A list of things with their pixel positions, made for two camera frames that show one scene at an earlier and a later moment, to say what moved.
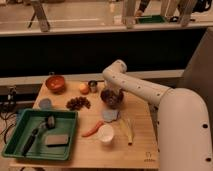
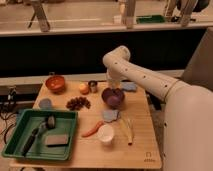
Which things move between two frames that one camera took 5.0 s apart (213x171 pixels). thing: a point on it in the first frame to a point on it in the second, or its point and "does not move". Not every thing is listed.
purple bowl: [112, 98] does not move
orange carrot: [94, 130] does not move
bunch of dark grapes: [77, 103] does not move
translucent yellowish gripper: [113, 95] to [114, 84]
